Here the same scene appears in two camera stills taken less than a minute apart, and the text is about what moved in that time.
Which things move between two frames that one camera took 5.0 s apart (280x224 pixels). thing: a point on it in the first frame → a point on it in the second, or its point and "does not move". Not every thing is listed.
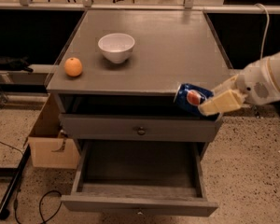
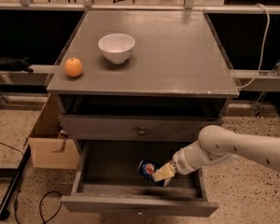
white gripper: (255, 82) → (180, 162)
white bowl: (117, 46) does not move
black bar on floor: (3, 210) does not move
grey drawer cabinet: (139, 151) does not move
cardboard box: (47, 148) does not move
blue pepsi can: (188, 99) → (147, 168)
